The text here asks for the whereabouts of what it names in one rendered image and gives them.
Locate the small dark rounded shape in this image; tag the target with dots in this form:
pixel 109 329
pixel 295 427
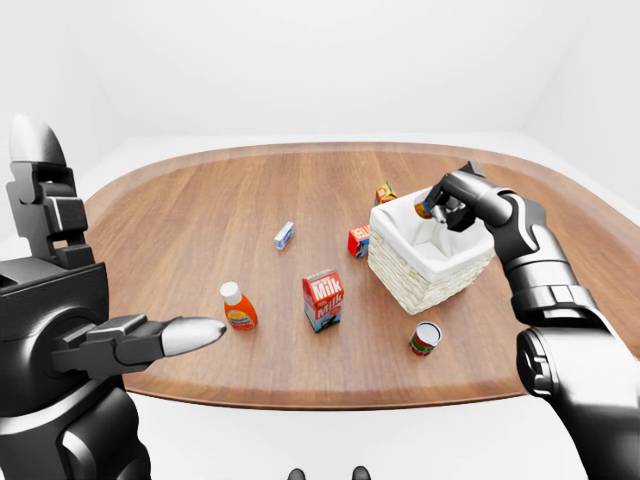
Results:
pixel 296 474
pixel 361 473

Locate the red green labelled tin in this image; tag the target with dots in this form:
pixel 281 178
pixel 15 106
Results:
pixel 425 339

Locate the red white milk carton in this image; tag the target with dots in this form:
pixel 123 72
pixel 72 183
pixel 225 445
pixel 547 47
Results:
pixel 323 302

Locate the small blue white box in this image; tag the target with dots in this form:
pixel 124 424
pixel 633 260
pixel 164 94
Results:
pixel 284 235

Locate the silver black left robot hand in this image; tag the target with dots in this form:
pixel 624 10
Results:
pixel 55 310

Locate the red printed food box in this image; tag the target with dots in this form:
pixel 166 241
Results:
pixel 357 242

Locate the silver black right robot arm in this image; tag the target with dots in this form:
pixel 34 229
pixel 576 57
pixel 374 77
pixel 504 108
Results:
pixel 560 300

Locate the orange bottle with white cap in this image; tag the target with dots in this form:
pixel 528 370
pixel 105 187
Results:
pixel 240 312

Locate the white woven basket with liner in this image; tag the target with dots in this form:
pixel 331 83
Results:
pixel 425 255

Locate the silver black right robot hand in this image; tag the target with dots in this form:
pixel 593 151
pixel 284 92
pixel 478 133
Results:
pixel 475 195

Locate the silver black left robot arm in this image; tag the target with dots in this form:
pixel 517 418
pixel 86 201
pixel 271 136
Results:
pixel 75 440

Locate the small tin with blue label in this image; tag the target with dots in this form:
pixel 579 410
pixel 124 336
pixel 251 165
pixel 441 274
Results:
pixel 423 210

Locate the orange printed food box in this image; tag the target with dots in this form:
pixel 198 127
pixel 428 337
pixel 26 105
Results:
pixel 385 194

